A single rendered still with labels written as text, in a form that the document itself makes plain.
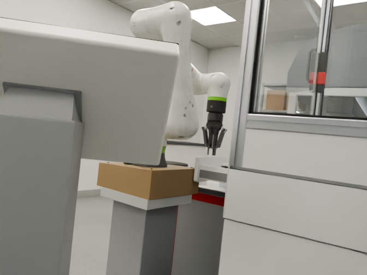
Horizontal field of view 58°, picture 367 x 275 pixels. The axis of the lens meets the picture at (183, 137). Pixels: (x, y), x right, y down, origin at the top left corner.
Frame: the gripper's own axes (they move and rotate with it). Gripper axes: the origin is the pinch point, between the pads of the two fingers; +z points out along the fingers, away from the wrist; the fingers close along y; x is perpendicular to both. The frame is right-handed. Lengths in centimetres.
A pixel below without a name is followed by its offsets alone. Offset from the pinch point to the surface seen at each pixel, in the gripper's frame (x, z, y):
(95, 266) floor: -31, 93, 100
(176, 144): -280, 7, 205
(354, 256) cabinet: 58, 15, -68
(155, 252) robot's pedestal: 31, 41, 5
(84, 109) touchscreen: 94, -12, -17
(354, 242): 58, 12, -68
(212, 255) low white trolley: -8, 50, -2
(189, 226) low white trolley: -8.1, 39.0, 12.7
